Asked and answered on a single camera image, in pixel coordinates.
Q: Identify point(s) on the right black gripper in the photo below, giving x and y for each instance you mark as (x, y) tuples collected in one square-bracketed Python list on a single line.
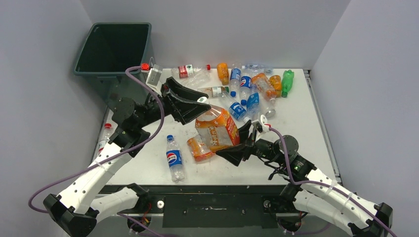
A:
[(234, 153)]

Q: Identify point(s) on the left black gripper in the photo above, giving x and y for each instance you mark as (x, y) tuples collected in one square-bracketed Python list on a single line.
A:
[(184, 110)]

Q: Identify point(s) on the large orange label bottle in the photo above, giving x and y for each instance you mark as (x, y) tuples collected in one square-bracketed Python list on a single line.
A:
[(217, 129)]

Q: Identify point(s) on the light blue label bottle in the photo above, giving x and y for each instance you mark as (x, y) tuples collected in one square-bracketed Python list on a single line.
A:
[(253, 103)]

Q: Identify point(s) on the crushed orange label bottle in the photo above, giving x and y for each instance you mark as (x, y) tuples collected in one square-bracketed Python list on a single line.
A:
[(200, 152)]

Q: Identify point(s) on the clear bottle silver cap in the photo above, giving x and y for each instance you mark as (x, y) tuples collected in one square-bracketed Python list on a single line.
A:
[(268, 107)]

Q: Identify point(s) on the small Pepsi bottle blue cap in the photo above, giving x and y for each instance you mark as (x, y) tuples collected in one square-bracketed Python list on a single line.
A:
[(174, 160)]

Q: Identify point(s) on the red cap clear bottle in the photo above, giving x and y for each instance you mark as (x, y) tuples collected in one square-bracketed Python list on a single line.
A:
[(104, 137)]

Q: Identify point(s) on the blue label bottle white cap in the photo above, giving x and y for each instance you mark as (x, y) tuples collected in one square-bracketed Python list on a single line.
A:
[(235, 109)]

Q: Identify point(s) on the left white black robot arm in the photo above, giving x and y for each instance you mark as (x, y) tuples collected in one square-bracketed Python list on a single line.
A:
[(77, 209)]

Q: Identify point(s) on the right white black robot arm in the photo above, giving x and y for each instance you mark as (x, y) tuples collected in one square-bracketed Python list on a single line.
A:
[(309, 189)]

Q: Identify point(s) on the dark green plastic bin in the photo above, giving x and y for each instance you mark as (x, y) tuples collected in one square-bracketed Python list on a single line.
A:
[(109, 49)]

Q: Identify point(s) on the clear bottle white cap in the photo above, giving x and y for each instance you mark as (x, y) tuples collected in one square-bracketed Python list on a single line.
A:
[(197, 80)]

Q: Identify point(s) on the red label bottle back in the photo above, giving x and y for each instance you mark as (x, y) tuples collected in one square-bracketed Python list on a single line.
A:
[(188, 70)]

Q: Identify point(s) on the brown stained bottle green cap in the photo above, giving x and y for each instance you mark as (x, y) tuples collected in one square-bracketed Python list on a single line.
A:
[(215, 91)]

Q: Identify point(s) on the small orange juice bottle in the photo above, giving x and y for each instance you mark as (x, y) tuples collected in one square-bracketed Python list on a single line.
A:
[(223, 73)]

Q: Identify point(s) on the blue label water bottle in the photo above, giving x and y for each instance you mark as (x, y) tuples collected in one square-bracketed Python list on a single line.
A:
[(235, 77)]

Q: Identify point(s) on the orange crushed bottle back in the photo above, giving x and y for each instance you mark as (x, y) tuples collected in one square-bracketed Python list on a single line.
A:
[(264, 86)]

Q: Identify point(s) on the small orange bottle right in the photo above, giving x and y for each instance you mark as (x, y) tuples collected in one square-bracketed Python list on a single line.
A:
[(276, 83)]

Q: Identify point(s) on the clear crushed bottle back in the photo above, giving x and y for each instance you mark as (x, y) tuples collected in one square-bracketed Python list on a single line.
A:
[(257, 68)]

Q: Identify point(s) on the green soda bottle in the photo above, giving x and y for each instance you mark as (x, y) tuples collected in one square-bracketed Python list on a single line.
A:
[(287, 82)]

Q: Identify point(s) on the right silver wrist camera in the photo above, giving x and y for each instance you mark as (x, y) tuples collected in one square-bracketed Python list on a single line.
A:
[(260, 123)]

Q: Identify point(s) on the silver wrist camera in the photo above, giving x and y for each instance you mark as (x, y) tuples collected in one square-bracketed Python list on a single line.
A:
[(153, 77), (260, 123)]

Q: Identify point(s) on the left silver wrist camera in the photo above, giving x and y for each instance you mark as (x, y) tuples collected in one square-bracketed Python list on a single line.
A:
[(153, 77)]

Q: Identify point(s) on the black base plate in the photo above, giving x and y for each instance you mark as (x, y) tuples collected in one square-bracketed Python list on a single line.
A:
[(215, 206)]

